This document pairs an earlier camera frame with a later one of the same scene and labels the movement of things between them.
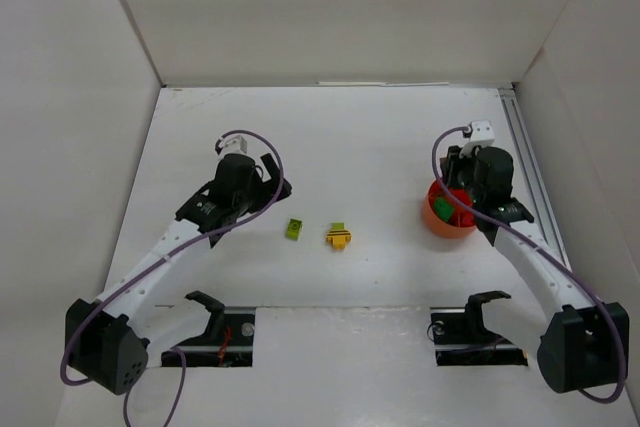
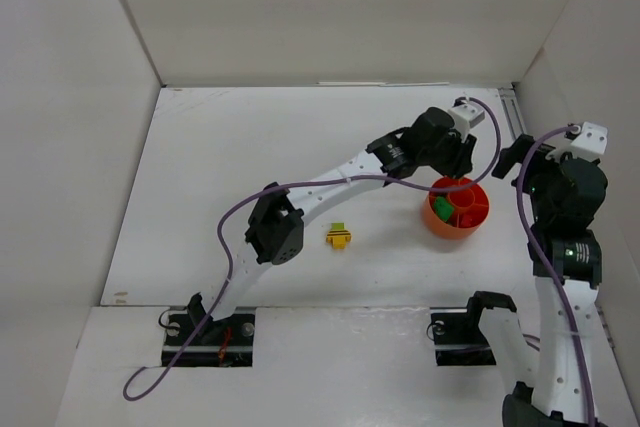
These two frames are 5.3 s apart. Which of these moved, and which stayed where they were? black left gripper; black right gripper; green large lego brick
Moved: black left gripper; black right gripper
Stayed: green large lego brick
